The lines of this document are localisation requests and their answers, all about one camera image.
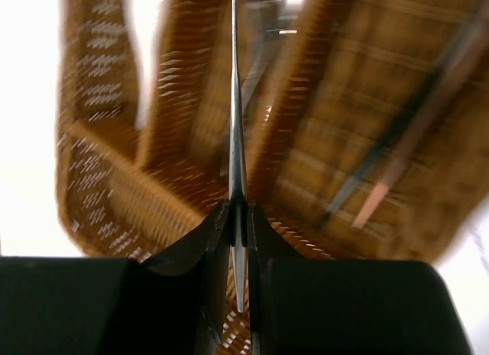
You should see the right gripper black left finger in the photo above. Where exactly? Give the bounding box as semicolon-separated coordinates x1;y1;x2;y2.
144;199;230;354

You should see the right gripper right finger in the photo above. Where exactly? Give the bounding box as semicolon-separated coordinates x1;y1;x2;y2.
247;203;313;354

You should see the silver knife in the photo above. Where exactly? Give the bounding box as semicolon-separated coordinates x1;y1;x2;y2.
228;0;248;313

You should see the copper brown knife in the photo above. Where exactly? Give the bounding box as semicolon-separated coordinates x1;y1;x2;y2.
352;106;430;229

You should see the black knife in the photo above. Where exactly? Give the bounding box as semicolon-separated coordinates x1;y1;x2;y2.
320;0;488;228

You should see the white spoon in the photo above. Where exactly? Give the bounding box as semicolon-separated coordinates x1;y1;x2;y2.
125;0;167;129

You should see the brown wicker divided tray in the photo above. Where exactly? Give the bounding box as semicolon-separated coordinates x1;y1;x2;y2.
57;0;488;262

